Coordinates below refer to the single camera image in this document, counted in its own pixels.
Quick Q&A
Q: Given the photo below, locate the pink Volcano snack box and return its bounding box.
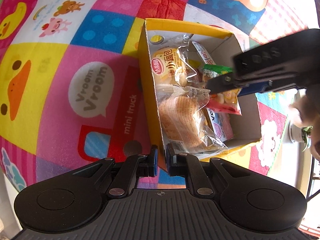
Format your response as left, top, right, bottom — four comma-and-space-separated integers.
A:
207, 108, 233, 142

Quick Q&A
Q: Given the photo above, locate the clear green-edged snack bag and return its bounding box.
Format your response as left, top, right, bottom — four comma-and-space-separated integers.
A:
202, 64, 241, 115

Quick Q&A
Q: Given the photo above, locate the colourful cartoon play mat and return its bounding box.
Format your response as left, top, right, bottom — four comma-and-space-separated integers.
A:
1, 0, 307, 191

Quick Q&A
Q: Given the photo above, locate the upper bread bun packet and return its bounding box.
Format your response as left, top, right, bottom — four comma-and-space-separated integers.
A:
149, 34, 197, 87

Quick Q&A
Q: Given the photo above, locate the bread bun packet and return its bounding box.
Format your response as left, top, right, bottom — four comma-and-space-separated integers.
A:
156, 84, 227, 154
149, 34, 197, 87

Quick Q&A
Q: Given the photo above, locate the yellow cardboard box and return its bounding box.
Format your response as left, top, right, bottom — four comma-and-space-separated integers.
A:
138, 18, 261, 170

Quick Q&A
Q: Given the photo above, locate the lower bread bun packet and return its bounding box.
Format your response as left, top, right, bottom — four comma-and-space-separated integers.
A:
156, 84, 227, 154

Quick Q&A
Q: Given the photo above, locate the white plant pot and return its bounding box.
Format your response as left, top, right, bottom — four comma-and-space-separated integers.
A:
288, 123, 312, 144

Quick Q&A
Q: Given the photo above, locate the round red-lid jelly cup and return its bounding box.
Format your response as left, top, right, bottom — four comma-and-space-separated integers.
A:
191, 41, 216, 65

